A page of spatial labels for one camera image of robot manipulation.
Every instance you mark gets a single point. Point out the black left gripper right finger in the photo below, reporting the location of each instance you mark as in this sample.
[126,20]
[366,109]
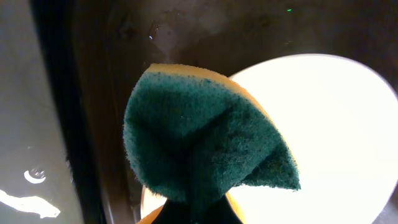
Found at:
[221,212]

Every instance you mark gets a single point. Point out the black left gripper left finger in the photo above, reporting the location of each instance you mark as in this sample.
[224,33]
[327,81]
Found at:
[174,213]

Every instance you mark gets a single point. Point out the green and yellow sponge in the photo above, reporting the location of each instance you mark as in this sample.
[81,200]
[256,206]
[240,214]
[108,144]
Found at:
[192,134]

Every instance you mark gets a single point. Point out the cream white plate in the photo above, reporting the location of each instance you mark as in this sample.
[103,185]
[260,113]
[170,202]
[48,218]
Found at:
[339,119]

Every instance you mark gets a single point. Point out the black rectangular water tray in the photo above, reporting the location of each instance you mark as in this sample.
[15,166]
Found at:
[47,175]

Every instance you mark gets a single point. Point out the brown serving tray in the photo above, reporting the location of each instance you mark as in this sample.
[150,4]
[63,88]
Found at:
[115,41]

